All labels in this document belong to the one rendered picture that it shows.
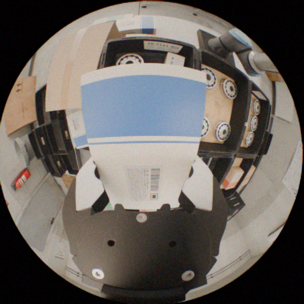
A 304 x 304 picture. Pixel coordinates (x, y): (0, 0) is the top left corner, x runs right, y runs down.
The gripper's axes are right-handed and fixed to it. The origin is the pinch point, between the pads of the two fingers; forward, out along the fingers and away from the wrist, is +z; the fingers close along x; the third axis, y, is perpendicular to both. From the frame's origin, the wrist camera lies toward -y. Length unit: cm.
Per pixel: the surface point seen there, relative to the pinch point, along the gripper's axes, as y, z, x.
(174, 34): -53, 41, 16
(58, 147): 31, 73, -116
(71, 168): 71, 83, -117
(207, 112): -4.4, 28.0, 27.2
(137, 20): -56, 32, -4
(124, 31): -48, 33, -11
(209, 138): 7.9, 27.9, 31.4
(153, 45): -28.6, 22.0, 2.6
